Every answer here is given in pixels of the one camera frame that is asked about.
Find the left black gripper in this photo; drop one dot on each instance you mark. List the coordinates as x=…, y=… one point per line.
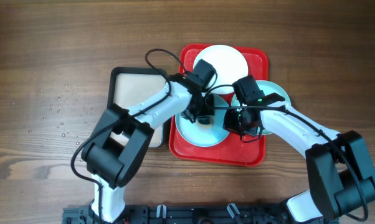
x=207, y=110

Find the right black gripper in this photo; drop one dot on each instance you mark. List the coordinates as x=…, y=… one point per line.
x=228, y=126

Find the light blue round plate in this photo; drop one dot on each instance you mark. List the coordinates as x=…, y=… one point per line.
x=202, y=135

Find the green yellow scrub sponge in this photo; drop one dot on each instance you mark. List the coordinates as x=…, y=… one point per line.
x=205, y=122

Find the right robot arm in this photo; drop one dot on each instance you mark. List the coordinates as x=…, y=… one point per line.
x=341, y=173

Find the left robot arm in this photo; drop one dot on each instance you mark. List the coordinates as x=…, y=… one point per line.
x=116, y=148

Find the red plastic serving tray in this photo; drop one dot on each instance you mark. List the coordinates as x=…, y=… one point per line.
x=231, y=150

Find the black water basin tray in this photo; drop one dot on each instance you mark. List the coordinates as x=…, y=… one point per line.
x=135, y=89

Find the pale green round plate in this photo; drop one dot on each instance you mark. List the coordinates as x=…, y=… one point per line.
x=268, y=88

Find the white round plate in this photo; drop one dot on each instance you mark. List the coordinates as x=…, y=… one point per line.
x=229, y=63

